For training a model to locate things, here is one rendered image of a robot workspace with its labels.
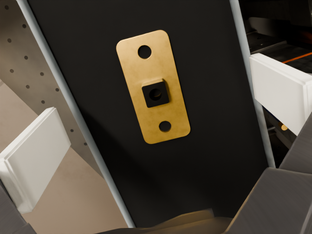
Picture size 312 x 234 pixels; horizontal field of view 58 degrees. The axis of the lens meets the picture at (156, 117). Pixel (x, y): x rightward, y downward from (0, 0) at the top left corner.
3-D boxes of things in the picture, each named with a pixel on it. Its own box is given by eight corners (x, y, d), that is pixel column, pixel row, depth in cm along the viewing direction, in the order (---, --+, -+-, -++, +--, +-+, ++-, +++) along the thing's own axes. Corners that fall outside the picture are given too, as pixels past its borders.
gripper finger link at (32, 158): (33, 212, 13) (18, 216, 13) (72, 144, 20) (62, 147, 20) (4, 159, 12) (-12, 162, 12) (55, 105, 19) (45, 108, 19)
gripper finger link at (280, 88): (304, 83, 11) (323, 79, 11) (248, 55, 18) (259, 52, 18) (308, 148, 12) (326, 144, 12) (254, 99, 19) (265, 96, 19)
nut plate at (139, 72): (191, 133, 23) (193, 139, 22) (146, 143, 23) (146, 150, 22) (165, 27, 20) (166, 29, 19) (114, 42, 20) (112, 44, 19)
